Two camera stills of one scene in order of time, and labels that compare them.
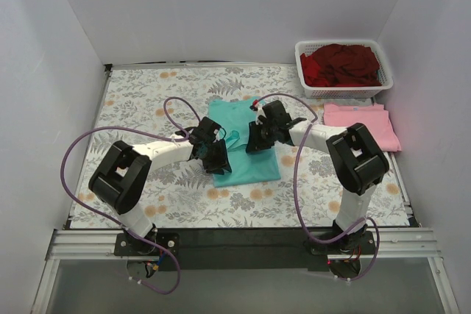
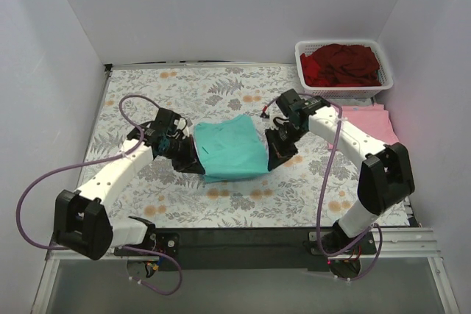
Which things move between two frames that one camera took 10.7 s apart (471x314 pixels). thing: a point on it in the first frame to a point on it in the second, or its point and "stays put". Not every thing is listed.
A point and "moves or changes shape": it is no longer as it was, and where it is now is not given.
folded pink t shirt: [374, 117] stays put
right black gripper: [257, 141] to [281, 141]
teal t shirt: [233, 116] moves or changes shape
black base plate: [243, 248] stays put
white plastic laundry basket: [343, 69] stays put
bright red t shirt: [312, 72] stays put
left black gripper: [215, 157] to [185, 154]
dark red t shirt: [354, 65] stays put
